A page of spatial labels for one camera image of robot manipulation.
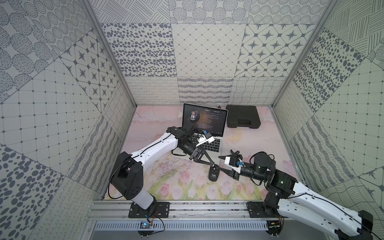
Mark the black plastic tool case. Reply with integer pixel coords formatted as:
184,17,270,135
226,105,261,129

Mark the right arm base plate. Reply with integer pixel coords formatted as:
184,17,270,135
246,202,285,219

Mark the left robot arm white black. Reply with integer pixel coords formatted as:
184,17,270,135
110,122,215,216

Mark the silver laptop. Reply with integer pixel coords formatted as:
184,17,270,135
182,103,228,165

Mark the aluminium mounting rail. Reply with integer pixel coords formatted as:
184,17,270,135
85,200,279,221

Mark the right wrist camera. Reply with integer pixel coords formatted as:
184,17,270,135
225,156,243,174

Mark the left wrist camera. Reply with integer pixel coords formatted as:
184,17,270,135
196,130,215,147

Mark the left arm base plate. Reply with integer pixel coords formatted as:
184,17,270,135
129,201,170,219

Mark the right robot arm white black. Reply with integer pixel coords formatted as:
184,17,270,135
221,152,378,240

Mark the black wireless mouse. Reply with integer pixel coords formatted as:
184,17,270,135
208,166,220,182

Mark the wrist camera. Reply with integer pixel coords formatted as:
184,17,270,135
225,156,243,174
196,130,215,147

